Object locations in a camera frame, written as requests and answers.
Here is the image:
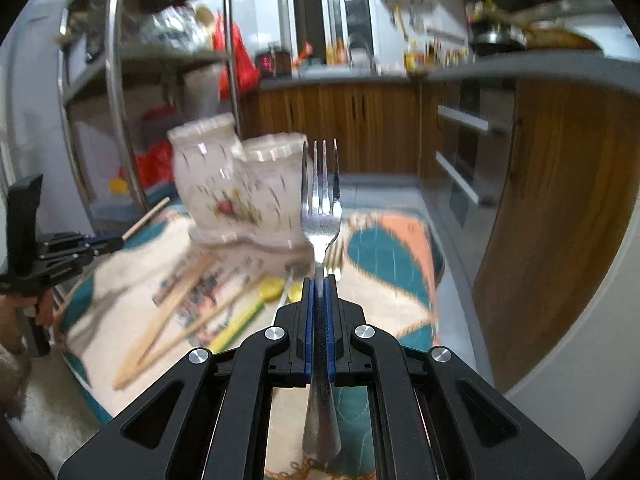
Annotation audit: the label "yellow plastic fork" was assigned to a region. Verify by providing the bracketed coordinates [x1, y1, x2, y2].
[207, 278, 285, 353]
[288, 281, 304, 304]

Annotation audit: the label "wooden chopstick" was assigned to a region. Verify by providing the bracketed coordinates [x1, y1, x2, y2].
[137, 271, 267, 370]
[112, 252, 217, 390]
[122, 197, 170, 242]

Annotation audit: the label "hanging red bag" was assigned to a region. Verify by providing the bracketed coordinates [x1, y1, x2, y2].
[213, 13, 260, 96]

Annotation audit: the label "brown frying pan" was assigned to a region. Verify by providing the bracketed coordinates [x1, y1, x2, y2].
[523, 28, 601, 51]

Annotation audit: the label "silver fork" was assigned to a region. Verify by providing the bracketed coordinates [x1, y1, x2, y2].
[300, 140, 342, 463]

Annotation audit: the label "stainless oven drawers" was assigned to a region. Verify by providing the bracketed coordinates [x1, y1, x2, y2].
[435, 79, 515, 283]

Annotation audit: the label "white ceramic utensil holder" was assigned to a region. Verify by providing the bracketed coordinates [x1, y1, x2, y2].
[167, 113, 307, 248]

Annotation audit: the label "printed table cloth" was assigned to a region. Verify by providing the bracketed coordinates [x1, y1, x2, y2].
[54, 204, 446, 480]

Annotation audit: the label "wooden kitchen cabinets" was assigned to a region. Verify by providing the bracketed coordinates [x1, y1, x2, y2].
[241, 78, 639, 390]

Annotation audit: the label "silver spoon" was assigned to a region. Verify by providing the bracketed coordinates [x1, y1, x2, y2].
[278, 259, 310, 308]

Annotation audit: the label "metal shelf rack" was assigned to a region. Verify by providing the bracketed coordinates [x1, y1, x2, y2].
[56, 0, 241, 220]

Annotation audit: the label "black wok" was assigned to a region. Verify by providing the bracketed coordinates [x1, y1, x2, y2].
[469, 18, 526, 58]

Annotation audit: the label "corn cob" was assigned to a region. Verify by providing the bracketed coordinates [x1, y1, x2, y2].
[108, 178, 129, 195]

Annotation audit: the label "person left hand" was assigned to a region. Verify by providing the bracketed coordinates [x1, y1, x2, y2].
[0, 290, 55, 356]

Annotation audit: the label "red plastic bag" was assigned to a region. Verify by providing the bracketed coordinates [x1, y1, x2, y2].
[134, 139, 174, 190]

